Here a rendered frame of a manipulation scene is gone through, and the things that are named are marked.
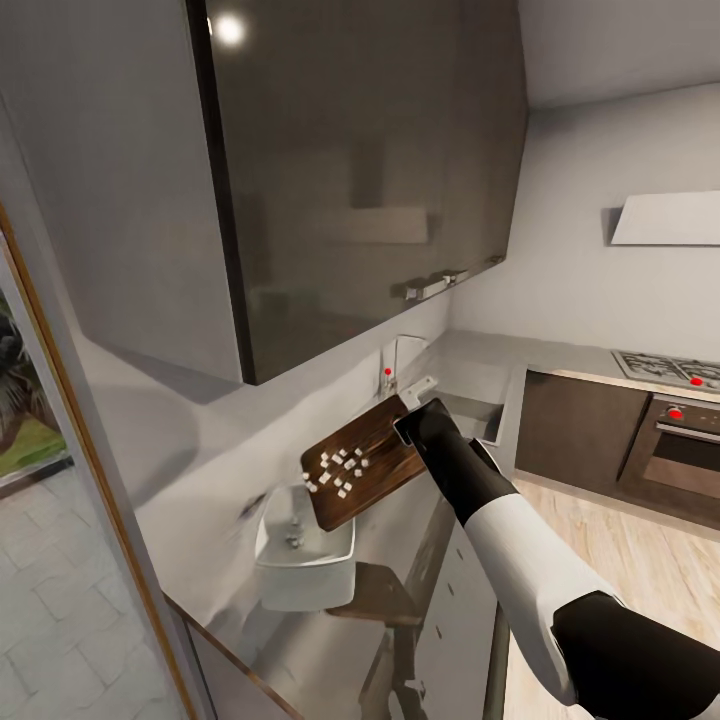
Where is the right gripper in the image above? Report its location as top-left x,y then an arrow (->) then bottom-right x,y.
394,416 -> 412,446

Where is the cutting board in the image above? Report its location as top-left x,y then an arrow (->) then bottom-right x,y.
301,394 -> 427,533

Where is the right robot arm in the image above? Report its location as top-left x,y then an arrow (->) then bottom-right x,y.
394,376 -> 720,720

